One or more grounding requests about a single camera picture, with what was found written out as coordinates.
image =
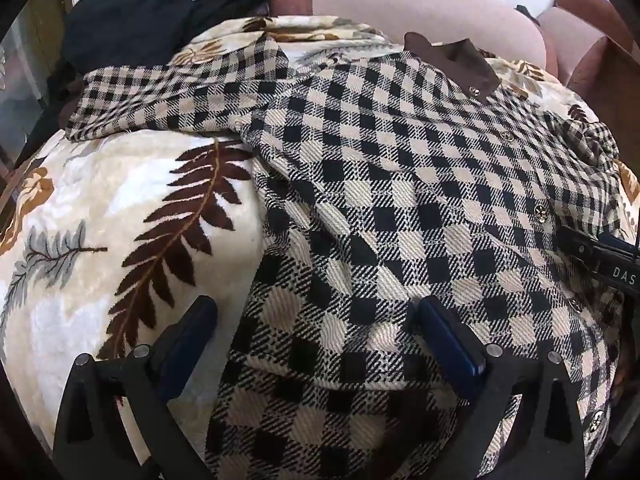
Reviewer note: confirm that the small black object on cushion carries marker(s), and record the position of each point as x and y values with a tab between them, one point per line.
523	10

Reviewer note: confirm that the cream leaf pattern blanket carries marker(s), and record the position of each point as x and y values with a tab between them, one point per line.
113	237

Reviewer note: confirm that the black garment pile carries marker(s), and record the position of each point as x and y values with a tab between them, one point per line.
101	33

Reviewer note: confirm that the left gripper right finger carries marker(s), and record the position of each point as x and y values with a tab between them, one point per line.
545	441

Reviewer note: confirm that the pink brown side cushion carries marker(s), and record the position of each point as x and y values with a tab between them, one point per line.
585	34

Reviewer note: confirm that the black beige checkered shirt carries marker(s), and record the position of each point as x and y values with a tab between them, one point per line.
382	182

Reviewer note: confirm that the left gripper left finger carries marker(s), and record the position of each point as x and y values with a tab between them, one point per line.
113	421

